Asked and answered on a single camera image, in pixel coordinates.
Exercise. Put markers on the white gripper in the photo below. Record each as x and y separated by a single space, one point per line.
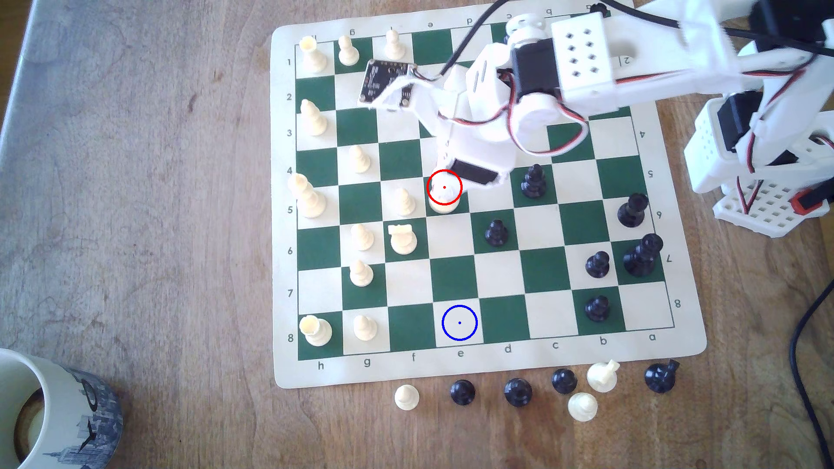
474 172

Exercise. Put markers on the white chess bishop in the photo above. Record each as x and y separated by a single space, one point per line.
445 200
315 122

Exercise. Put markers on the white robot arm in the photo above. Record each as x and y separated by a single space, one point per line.
651 58

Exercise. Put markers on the white chess pawn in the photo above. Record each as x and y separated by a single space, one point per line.
582 408
365 329
406 205
359 163
348 55
364 240
361 276
406 397
394 51

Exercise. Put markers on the black chess bishop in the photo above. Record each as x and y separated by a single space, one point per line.
533 185
631 213

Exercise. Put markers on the black chess pawn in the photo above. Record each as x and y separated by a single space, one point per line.
597 266
518 393
564 381
462 393
597 309
496 234

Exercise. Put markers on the green white chess board mat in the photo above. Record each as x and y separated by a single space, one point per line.
456 277

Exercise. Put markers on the white chess rook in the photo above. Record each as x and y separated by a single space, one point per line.
314 58
318 332

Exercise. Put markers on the white chess knight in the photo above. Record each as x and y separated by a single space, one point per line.
602 378

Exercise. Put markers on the black chess knight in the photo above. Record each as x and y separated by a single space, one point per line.
660 378

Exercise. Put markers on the white rook f6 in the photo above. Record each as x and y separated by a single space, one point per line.
403 242

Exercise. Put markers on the orange table clamp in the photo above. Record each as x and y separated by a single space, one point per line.
806 200

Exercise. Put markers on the white mug with skyline print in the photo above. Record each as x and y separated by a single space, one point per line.
65 417

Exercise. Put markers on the black camera circuit board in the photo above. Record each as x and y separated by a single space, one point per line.
384 79

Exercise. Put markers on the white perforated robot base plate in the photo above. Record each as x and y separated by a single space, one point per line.
769 212

